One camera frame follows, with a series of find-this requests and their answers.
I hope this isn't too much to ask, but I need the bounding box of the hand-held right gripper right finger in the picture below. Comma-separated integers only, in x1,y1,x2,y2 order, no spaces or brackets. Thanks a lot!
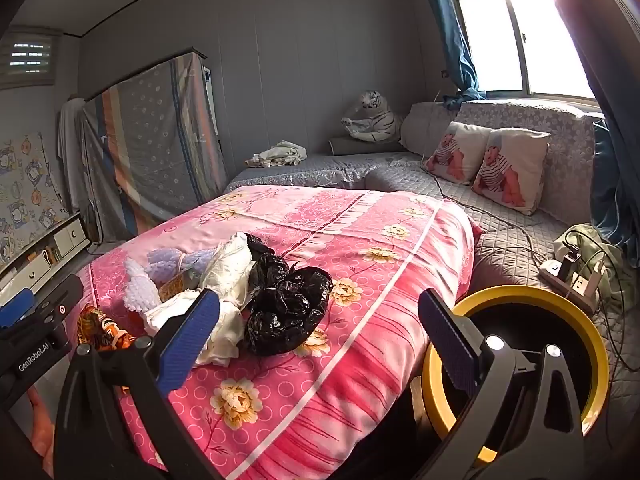
418,288,587,480

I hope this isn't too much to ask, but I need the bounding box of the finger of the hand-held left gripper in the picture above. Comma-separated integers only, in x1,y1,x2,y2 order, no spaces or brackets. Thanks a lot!
0,289,37,331

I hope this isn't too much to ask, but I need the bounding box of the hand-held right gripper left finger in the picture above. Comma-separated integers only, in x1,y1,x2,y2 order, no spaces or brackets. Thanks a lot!
52,287,223,480

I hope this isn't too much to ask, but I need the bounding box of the white plastic bag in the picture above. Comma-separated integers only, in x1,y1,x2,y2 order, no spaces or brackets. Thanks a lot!
144,287,246,367

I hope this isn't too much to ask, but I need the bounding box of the black plastic bag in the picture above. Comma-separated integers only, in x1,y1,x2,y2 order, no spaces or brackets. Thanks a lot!
241,234,334,357

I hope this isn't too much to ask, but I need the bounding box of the yellow round bin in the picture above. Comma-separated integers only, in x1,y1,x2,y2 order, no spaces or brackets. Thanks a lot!
421,285,610,468

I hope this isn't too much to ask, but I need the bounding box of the person's left forearm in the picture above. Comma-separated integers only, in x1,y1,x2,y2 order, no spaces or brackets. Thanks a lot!
25,387,56,478

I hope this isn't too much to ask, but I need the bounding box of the orange round container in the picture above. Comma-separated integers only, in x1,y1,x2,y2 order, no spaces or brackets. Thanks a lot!
76,305,137,352

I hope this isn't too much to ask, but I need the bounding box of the white purple fluffy cloth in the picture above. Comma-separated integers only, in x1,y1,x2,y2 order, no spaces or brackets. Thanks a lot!
122,256,163,317

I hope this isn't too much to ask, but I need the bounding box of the white cabinet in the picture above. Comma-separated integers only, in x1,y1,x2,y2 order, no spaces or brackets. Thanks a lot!
0,210,93,306

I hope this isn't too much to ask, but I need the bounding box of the purple knitted cloth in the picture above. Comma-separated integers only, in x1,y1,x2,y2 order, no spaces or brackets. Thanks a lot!
146,247,221,281

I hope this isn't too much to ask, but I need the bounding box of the beige cloth pouch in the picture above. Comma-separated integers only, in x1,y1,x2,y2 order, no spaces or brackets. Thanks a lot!
199,232,253,306

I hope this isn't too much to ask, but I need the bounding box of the pink floral blanket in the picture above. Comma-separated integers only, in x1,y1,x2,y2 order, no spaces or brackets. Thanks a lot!
75,185,483,480

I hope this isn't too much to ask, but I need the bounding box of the white power strip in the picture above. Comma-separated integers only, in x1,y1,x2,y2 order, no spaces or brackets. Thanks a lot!
539,258,601,313

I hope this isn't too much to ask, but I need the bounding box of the black charger plug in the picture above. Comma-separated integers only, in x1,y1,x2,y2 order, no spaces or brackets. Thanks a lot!
557,252,582,281

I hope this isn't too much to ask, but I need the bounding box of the white charger plug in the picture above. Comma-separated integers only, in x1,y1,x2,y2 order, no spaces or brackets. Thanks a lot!
585,262,606,293

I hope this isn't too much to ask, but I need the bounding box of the white hanging cloth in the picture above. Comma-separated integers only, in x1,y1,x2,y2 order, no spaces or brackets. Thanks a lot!
56,96,93,213

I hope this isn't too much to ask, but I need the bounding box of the green cloth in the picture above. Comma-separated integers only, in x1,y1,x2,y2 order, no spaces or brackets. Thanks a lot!
552,223,626,313

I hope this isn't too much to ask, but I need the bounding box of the baby print pillow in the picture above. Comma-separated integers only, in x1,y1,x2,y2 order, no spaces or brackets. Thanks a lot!
471,127,551,217
422,121,493,186

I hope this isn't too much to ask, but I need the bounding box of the striped hanging blanket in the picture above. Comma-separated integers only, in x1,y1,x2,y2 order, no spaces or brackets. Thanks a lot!
82,49,228,243

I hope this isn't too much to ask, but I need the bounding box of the cream cloth pile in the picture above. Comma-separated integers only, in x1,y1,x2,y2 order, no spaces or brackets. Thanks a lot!
245,140,307,167

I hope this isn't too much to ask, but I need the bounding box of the grey bolster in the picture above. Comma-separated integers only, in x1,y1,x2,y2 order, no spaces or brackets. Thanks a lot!
328,136,406,157

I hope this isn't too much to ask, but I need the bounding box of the grey floral pillow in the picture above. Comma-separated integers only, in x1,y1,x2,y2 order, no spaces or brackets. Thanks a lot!
400,101,463,158

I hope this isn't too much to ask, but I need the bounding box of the blue curtain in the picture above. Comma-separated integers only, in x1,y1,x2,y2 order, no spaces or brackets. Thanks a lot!
550,0,640,266
415,0,488,111

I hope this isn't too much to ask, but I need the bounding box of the white tiger plush toy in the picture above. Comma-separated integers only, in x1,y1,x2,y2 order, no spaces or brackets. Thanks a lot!
341,90,404,143

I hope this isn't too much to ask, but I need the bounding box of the grey floral backrest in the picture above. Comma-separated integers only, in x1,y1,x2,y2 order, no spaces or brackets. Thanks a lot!
457,100,606,226

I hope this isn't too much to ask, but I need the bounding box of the louvred vent window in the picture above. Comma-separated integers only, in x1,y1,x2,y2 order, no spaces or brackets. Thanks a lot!
0,30,63,91

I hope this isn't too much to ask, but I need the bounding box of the cartoon wall poster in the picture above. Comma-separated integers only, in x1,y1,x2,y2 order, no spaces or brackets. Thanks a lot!
0,132,71,266

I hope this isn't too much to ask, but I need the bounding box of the black power cable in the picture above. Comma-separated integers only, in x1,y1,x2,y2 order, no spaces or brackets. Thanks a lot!
427,167,548,263

